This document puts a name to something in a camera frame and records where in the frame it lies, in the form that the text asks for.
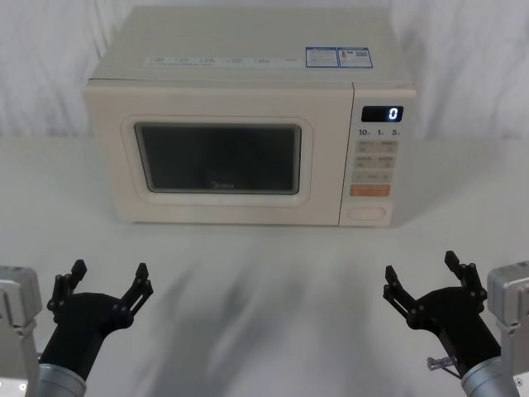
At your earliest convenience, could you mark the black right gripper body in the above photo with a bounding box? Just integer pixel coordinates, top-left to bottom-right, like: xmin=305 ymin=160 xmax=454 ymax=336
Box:
xmin=406 ymin=285 xmax=504 ymax=372

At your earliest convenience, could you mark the white curtain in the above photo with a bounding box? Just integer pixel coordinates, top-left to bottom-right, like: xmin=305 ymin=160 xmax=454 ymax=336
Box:
xmin=0 ymin=0 xmax=529 ymax=140

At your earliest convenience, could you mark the thin cable with silver plug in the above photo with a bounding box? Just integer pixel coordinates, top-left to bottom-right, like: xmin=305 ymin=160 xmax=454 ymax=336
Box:
xmin=425 ymin=356 xmax=464 ymax=382

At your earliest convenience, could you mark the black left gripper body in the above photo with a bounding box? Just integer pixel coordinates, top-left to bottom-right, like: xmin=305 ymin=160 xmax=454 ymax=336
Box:
xmin=38 ymin=291 xmax=134 ymax=380

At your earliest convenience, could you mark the cream microwave oven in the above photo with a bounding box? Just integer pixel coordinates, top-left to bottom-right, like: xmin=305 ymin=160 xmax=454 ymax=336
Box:
xmin=81 ymin=4 xmax=417 ymax=227

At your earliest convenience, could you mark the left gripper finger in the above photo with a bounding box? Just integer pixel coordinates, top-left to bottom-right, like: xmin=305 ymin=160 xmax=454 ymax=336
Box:
xmin=46 ymin=259 xmax=88 ymax=320
xmin=117 ymin=261 xmax=155 ymax=328

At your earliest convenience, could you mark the white table cloth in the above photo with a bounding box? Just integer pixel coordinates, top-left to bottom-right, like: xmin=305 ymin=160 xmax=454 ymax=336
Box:
xmin=0 ymin=132 xmax=529 ymax=397

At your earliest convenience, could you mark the cream oven control panel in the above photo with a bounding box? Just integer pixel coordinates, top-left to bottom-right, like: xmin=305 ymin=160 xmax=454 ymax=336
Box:
xmin=339 ymin=82 xmax=417 ymax=227

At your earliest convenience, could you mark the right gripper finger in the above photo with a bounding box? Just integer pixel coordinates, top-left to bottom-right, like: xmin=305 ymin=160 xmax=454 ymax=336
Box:
xmin=383 ymin=265 xmax=425 ymax=331
xmin=443 ymin=250 xmax=489 ymax=320

